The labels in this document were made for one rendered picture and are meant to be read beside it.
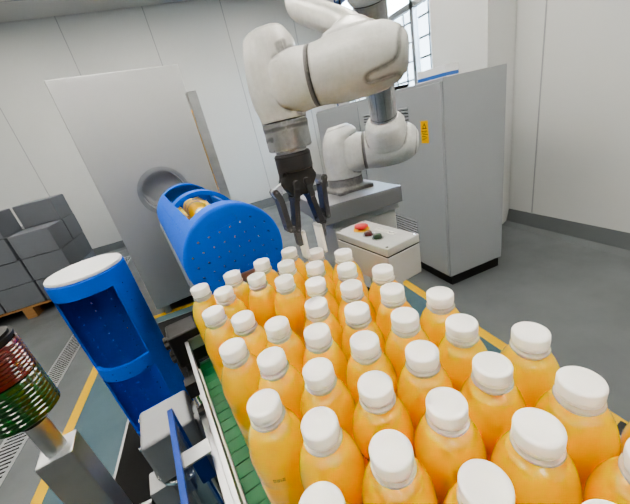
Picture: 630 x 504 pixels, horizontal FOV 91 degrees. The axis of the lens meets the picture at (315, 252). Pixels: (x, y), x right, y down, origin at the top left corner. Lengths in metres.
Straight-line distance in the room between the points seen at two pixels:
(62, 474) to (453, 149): 2.24
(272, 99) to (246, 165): 5.53
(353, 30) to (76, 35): 5.94
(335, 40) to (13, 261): 4.33
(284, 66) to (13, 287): 4.40
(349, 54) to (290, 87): 0.11
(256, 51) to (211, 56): 5.60
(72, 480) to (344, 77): 0.67
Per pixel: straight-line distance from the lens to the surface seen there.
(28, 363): 0.46
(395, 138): 1.29
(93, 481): 0.55
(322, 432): 0.35
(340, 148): 1.34
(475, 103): 2.40
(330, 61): 0.59
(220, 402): 0.74
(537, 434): 0.36
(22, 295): 4.76
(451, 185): 2.33
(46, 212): 4.81
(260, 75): 0.62
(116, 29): 6.34
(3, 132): 6.60
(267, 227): 0.91
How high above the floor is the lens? 1.39
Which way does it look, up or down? 23 degrees down
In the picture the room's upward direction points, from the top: 13 degrees counter-clockwise
